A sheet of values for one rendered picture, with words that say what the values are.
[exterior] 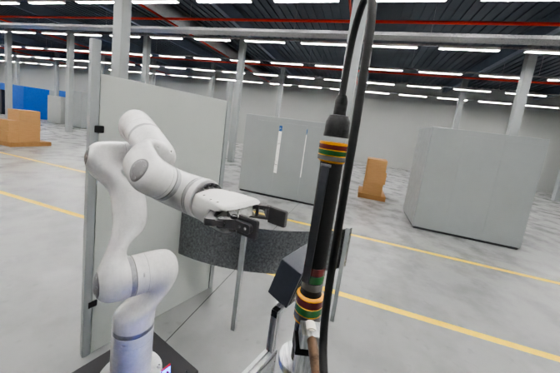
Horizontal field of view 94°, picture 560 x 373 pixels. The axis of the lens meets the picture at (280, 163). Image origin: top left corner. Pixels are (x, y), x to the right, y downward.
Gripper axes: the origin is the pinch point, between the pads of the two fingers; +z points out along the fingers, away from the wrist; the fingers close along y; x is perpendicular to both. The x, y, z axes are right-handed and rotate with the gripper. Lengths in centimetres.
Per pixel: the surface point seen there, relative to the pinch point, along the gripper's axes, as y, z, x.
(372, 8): 7.3, 14.8, 30.2
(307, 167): -536, -270, -62
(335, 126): 2.0, 10.5, 17.6
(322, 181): 2.4, 10.1, 9.9
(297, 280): -58, -20, -44
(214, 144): -140, -169, -5
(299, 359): 3.4, 11.2, -16.8
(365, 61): 7.9, 15.2, 24.6
